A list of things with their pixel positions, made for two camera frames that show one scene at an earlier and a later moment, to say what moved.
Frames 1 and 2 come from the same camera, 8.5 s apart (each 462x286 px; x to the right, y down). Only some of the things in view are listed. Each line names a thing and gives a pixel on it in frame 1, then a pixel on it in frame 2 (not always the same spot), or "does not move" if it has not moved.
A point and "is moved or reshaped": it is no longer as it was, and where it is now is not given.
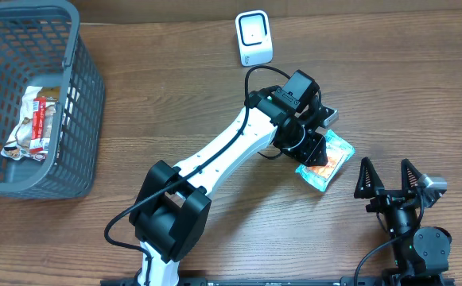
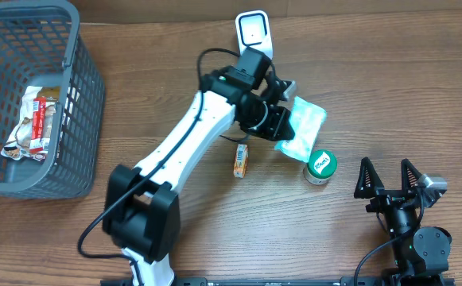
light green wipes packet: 338,152 is moved or reshaped
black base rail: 277,282 does not move
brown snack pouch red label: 34,131 does not move
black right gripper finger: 315,152 → 280,125
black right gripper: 387,198 does not move
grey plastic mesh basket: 25,44 does not move
